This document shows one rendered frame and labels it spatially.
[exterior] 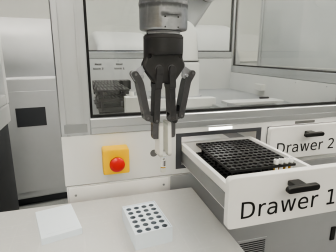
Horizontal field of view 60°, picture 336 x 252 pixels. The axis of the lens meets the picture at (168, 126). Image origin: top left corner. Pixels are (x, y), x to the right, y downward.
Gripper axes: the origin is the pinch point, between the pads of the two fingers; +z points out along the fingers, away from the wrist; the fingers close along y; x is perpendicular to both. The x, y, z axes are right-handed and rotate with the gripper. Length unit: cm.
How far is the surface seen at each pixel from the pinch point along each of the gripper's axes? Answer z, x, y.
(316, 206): 15.5, -11.8, 31.3
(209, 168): 10.1, 3.8, 13.3
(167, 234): 21.3, -1.7, 0.4
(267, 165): 9.6, -0.5, 27.0
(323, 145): 14, 17, 66
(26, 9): -65, 338, -42
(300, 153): 16, 18, 57
